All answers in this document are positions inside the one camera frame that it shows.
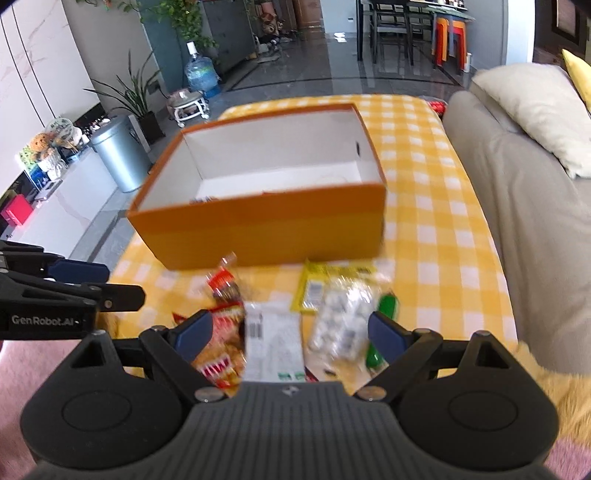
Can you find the silver metal trash bin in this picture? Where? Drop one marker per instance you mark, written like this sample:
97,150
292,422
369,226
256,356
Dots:
120,157

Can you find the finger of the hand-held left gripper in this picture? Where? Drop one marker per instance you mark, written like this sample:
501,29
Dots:
122,297
78,270

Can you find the pink rug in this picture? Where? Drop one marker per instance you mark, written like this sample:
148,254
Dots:
18,392

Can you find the orange plastic stool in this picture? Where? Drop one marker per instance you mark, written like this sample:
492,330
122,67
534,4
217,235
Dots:
441,39

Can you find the brown-red bar wrapper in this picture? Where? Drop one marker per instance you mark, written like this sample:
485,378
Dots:
224,282

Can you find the stuffed toy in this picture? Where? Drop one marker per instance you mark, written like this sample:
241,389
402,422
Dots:
39,145

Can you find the ivy plant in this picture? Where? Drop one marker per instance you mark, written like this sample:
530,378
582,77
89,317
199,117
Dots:
184,23

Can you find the red snack bag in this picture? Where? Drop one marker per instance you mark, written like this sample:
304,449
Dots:
436,106

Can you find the red plastic stool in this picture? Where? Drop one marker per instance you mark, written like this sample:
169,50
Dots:
458,44

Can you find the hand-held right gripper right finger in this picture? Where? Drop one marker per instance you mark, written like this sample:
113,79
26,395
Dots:
384,334

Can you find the white low cabinet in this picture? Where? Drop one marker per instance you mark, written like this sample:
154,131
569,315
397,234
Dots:
69,198

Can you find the yellow pillow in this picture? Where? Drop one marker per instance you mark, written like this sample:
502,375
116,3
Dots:
581,76

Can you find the long-leaf potted plant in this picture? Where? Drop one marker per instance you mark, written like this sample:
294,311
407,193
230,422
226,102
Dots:
150,124

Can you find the cream pillow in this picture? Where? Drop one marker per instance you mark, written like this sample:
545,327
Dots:
531,110

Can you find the yellow checkered tablecloth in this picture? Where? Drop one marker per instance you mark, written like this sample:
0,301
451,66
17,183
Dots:
438,258

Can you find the round decorated fan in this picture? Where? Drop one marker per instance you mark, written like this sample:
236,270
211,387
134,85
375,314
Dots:
60,127

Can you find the orange-red snack packet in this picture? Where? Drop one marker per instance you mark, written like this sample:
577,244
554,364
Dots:
224,355

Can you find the black dining chair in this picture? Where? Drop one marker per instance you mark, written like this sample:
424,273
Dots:
392,27

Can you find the yellow fluffy cushion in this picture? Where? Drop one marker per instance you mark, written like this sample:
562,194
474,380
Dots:
549,374

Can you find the blue water jug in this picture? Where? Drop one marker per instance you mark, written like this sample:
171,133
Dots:
201,74

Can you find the dining table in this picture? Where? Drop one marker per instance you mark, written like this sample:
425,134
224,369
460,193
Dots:
450,13

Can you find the grey cabinet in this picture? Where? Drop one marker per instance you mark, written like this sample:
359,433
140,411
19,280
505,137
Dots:
231,32

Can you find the green sausage packet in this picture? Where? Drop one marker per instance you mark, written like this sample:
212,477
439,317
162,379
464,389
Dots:
388,304

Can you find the white rolling stool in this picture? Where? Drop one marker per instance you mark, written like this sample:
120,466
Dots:
187,99

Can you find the clear packet of white candies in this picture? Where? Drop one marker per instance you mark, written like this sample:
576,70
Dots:
341,314

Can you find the grey sofa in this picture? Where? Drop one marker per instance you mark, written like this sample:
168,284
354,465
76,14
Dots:
531,258

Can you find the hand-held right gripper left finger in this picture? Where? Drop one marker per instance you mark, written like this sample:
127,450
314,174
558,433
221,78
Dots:
196,333

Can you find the white snack packet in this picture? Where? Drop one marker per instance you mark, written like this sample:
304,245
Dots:
272,337

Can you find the yellow snack packet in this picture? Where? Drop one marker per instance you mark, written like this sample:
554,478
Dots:
314,281

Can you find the red box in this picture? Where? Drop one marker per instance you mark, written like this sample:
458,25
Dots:
16,210

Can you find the orange cardboard box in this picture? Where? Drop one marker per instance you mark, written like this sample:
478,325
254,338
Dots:
258,230

